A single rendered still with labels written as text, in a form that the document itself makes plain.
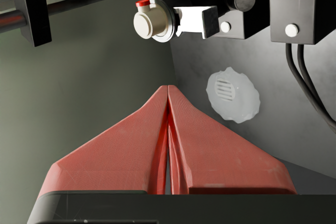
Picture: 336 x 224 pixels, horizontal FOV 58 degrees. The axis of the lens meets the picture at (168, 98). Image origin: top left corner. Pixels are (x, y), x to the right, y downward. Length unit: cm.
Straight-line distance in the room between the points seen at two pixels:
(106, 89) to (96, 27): 10
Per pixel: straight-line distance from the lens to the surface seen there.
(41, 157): 49
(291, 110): 49
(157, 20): 18
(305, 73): 27
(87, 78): 49
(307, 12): 26
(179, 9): 18
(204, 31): 16
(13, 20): 35
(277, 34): 27
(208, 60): 54
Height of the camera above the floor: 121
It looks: 35 degrees down
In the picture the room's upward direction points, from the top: 121 degrees counter-clockwise
